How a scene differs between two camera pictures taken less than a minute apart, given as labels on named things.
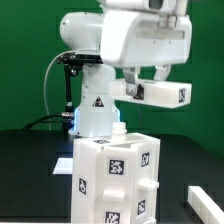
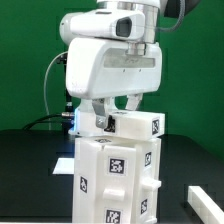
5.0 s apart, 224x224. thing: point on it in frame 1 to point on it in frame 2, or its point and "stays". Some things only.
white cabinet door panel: (147, 178) stays
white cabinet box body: (115, 178) stays
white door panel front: (116, 185) stays
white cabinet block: (163, 93) to (135, 124)
